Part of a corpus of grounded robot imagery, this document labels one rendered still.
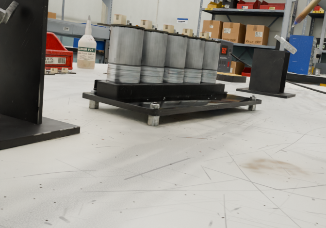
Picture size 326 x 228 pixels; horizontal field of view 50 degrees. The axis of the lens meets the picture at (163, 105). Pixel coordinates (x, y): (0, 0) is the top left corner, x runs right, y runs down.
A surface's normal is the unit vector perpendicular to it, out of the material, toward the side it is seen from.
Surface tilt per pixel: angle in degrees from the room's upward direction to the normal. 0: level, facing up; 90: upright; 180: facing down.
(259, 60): 90
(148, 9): 90
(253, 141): 0
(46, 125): 0
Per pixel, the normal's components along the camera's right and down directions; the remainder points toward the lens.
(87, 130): 0.11, -0.98
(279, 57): -0.53, 0.07
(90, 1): 0.83, 0.17
